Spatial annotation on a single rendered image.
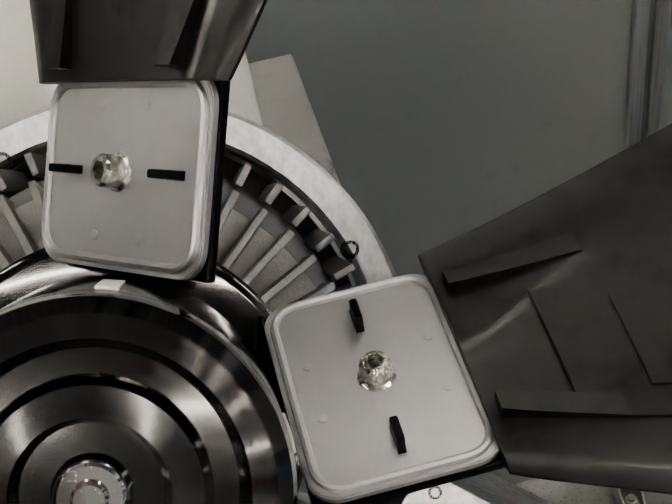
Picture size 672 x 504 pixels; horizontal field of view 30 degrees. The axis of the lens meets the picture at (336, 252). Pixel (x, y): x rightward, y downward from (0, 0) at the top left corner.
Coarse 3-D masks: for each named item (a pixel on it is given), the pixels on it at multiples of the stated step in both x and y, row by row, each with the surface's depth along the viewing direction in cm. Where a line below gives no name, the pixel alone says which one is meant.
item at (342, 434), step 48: (384, 288) 46; (432, 288) 46; (288, 336) 45; (336, 336) 45; (384, 336) 44; (432, 336) 44; (288, 384) 43; (336, 384) 43; (432, 384) 43; (336, 432) 42; (384, 432) 41; (432, 432) 41; (480, 432) 41; (336, 480) 40; (384, 480) 40
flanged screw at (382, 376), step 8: (368, 352) 43; (376, 352) 43; (384, 352) 43; (360, 360) 43; (368, 360) 43; (376, 360) 43; (384, 360) 42; (360, 368) 42; (368, 368) 42; (376, 368) 42; (384, 368) 42; (392, 368) 43; (360, 376) 43; (368, 376) 42; (376, 376) 42; (384, 376) 42; (392, 376) 43; (360, 384) 43; (368, 384) 43; (376, 384) 43; (384, 384) 43; (392, 384) 43
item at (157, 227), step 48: (96, 96) 43; (144, 96) 41; (192, 96) 39; (48, 144) 45; (96, 144) 43; (144, 144) 41; (192, 144) 39; (48, 192) 45; (96, 192) 43; (144, 192) 41; (192, 192) 39; (48, 240) 45; (96, 240) 43; (144, 240) 41; (192, 240) 39
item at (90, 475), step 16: (80, 464) 36; (96, 464) 36; (64, 480) 36; (80, 480) 36; (96, 480) 36; (112, 480) 36; (64, 496) 36; (80, 496) 36; (96, 496) 36; (112, 496) 36
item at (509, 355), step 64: (576, 192) 47; (640, 192) 47; (448, 256) 46; (512, 256) 45; (576, 256) 45; (640, 256) 45; (448, 320) 44; (512, 320) 44; (576, 320) 43; (640, 320) 43; (512, 384) 42; (576, 384) 41; (640, 384) 41; (512, 448) 40; (576, 448) 40; (640, 448) 40
